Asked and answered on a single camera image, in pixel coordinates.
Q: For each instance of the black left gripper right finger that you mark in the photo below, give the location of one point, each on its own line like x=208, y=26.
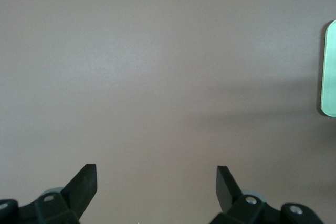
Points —
x=225, y=192

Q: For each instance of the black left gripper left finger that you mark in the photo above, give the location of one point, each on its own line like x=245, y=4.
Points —
x=81, y=190

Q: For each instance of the light green rectangular tray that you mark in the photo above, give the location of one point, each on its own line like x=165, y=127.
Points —
x=329, y=72

